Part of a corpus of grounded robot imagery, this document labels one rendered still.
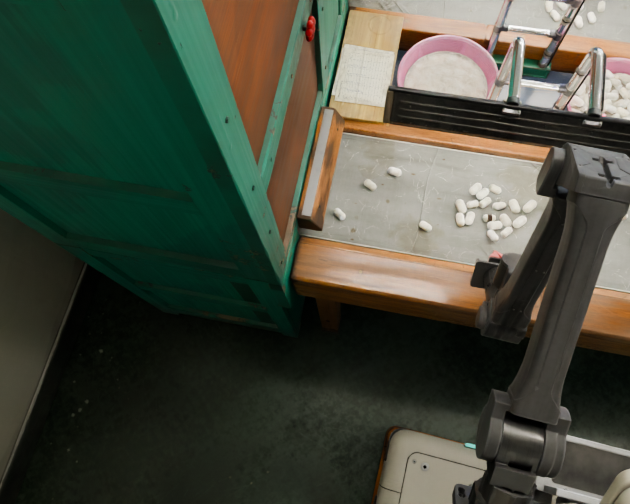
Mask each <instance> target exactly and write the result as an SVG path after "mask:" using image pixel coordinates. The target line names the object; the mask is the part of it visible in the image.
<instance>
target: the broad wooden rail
mask: <svg viewBox="0 0 630 504"><path fill-rule="evenodd" d="M474 268H475V266H471V265H466V264H460V263H454V262H448V261H443V260H437V259H431V258H426V257H420V256H414V255H408V254H403V253H397V252H391V251H386V250H380V249H374V248H368V247H363V246H357V245H351V244H346V243H340V242H334V241H329V240H323V239H317V238H311V237H306V236H301V237H300V238H299V240H298V243H297V246H296V250H295V255H294V260H293V264H292V269H291V273H290V278H291V281H292V284H293V286H294V289H295V292H296V294H297V295H302V296H308V297H313V298H318V299H324V300H329V301H335V302H340V303H345V304H351V305H356V306H361V307H367V308H372V309H378V310H383V311H388V312H394V313H399V314H404V315H410V316H415V317H421V318H426V319H431V320H437V321H442V322H449V323H453V324H458V325H464V326H469V327H474V328H477V327H476V326H475V318H476V315H477V313H478V310H479V307H480V306H482V303H483V301H486V296H485V289H482V288H476V287H471V286H470V279H471V276H472V274H473V271H474ZM545 289H546V287H545V288H544V290H543V292H542V293H541V295H540V297H539V298H538V300H537V302H536V304H535V306H534V308H533V311H532V318H531V321H530V323H529V324H528V326H527V332H526V335H525V337H528V338H530V337H531V334H532V331H533V327H534V324H535V321H536V318H537V314H538V311H539V308H540V305H541V301H542V298H543V295H544V292H545ZM576 346H577V347H582V348H587V349H593V350H598V351H604V352H609V353H614V354H620V355H625V356H630V293H625V292H620V291H614V290H608V289H603V288H597V287H595V289H594V292H593V295H592V298H591V301H590V304H589V307H588V310H587V313H586V316H585V319H584V322H583V325H582V328H581V331H580V334H579V337H578V340H577V343H576Z"/></svg>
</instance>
